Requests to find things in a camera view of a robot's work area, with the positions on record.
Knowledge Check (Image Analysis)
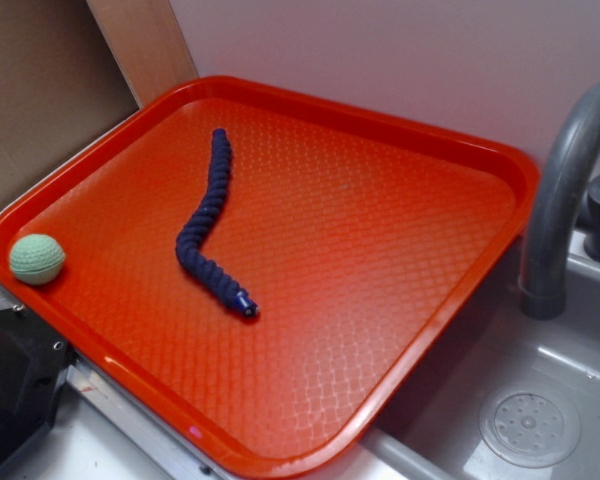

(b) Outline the green dimpled ball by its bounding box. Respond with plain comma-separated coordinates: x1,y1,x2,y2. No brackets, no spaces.
9,234,66,286

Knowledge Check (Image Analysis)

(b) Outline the light wooden board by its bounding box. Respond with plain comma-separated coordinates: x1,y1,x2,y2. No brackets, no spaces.
87,0,199,108

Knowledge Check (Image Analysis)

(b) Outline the dark blue braided rope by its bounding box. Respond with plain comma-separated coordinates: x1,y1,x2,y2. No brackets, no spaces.
175,127,262,320

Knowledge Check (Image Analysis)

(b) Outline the grey plastic sink basin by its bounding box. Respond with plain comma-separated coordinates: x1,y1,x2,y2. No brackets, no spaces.
369,227,600,480

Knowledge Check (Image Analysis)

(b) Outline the grey curved faucet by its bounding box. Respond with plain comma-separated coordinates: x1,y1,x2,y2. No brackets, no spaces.
518,83,600,320

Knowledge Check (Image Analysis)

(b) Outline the orange plastic tray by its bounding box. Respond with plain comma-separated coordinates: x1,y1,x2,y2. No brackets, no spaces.
0,77,539,479

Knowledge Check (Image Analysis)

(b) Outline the round sink drain cover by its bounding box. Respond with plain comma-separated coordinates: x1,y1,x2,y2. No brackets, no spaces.
479,382,581,469

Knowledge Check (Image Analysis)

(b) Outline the brown cardboard panel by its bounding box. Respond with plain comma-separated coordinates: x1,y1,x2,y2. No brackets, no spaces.
0,1,137,211

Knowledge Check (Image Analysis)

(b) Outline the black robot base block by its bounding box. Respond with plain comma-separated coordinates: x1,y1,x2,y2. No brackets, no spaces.
0,305,70,475

